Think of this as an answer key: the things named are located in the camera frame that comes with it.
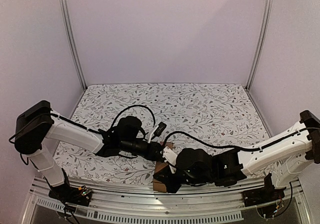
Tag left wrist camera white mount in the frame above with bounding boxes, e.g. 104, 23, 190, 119
146, 121, 167, 143

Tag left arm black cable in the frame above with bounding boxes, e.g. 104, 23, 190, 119
8, 104, 157, 145

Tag right aluminium frame post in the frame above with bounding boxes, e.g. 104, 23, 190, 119
245, 0, 273, 93

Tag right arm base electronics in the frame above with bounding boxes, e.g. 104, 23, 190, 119
241, 173, 286, 219

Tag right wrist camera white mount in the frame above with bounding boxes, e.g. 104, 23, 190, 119
161, 146, 178, 174

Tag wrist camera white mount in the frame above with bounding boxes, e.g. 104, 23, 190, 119
161, 146, 178, 174
146, 121, 167, 143

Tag floral patterned table mat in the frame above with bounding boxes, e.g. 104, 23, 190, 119
53, 83, 269, 185

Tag brown cardboard box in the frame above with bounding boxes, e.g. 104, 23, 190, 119
152, 141, 177, 193

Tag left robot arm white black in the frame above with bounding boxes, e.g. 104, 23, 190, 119
8, 100, 167, 201

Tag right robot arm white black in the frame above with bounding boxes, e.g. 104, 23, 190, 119
153, 110, 320, 202

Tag aluminium front rail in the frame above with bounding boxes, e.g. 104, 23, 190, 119
20, 177, 315, 224

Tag left aluminium frame post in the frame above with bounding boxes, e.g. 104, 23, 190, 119
59, 0, 88, 91

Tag aluminium frame post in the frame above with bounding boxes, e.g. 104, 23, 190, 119
245, 0, 273, 93
59, 0, 88, 91

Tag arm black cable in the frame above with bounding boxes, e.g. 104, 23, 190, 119
164, 126, 320, 152
8, 104, 157, 145

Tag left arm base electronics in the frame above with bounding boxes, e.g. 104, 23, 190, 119
48, 183, 93, 207

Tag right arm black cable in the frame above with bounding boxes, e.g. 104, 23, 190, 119
164, 126, 320, 152

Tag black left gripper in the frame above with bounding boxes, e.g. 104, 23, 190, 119
120, 139, 163, 162

